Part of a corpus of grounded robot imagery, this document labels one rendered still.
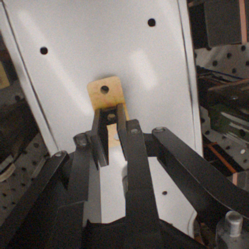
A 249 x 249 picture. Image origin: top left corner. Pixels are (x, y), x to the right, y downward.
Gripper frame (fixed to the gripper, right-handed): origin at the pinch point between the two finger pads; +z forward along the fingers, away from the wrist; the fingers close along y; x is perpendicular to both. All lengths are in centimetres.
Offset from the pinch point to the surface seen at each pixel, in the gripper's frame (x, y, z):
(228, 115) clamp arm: -3.8, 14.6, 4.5
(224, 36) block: 5.8, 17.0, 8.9
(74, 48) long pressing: 8.3, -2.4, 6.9
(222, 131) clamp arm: -6.7, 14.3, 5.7
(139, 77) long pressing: 3.1, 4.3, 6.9
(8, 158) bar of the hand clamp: -1.0, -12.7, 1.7
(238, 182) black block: -19.5, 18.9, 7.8
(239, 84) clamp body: -2.8, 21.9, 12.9
